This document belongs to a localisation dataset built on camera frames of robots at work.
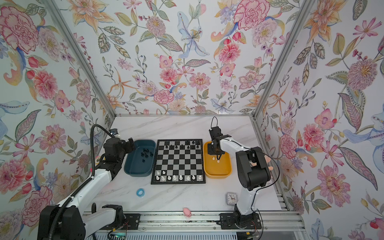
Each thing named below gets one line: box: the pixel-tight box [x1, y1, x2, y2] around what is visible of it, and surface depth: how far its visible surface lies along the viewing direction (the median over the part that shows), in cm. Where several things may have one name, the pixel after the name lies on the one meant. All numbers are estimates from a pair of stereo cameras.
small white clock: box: [226, 192, 238, 205], surface depth 82 cm
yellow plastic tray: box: [203, 141, 232, 179], surface depth 92 cm
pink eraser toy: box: [183, 207, 192, 218], surface depth 78 cm
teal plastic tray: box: [123, 139, 157, 177], surface depth 97 cm
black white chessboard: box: [150, 138, 206, 185], surface depth 95 cm
